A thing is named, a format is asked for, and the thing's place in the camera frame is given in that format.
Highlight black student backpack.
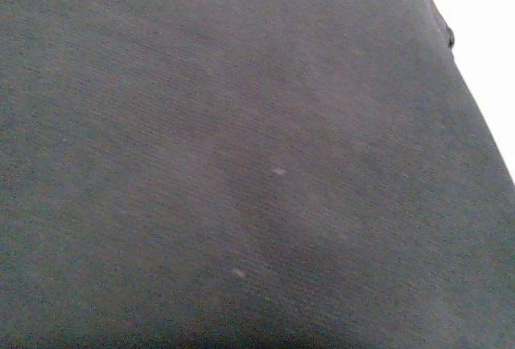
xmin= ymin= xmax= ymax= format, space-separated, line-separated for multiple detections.
xmin=1 ymin=0 xmax=514 ymax=348

